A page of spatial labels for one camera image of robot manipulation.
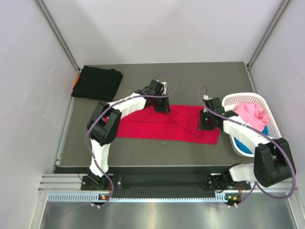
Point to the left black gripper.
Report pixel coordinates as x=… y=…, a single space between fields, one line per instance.
x=164 y=108

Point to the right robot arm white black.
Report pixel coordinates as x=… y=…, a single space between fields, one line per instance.
x=273 y=162

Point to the pink t shirt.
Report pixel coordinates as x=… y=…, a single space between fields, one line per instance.
x=253 y=114

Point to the folded orange t shirt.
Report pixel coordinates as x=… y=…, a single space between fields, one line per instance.
x=77 y=78

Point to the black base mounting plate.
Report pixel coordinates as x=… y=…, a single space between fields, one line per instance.
x=164 y=182

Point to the slotted cable duct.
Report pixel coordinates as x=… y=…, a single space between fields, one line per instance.
x=101 y=198

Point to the folded black t shirt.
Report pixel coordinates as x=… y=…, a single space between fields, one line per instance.
x=97 y=84

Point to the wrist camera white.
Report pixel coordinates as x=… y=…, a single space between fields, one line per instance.
x=164 y=89
x=206 y=97

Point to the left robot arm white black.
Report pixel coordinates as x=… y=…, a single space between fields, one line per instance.
x=103 y=125

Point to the red t shirt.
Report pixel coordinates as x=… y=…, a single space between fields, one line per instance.
x=181 y=124

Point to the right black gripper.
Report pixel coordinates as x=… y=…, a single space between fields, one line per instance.
x=201 y=125

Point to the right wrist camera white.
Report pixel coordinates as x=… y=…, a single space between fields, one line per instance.
x=206 y=97

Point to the blue t shirt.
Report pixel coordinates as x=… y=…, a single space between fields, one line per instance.
x=243 y=148

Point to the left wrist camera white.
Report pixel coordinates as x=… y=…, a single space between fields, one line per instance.
x=164 y=89

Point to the white plastic basket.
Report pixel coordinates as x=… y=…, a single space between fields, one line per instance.
x=230 y=101

